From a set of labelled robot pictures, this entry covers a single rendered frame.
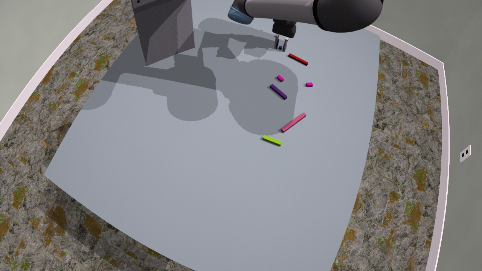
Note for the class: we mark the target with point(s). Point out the lime green rod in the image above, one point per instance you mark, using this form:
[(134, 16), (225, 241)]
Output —
[(272, 140)]

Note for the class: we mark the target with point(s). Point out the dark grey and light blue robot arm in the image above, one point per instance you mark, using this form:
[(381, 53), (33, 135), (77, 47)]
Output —
[(338, 16)]

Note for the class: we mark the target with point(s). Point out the purple rod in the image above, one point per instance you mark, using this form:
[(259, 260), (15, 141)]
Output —
[(279, 92)]

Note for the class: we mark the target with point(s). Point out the pink rod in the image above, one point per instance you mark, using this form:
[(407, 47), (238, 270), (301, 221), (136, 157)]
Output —
[(292, 123)]

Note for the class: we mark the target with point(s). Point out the red rod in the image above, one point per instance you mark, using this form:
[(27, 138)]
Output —
[(298, 59)]

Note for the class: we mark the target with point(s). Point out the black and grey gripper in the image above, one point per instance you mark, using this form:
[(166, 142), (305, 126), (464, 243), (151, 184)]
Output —
[(285, 28)]

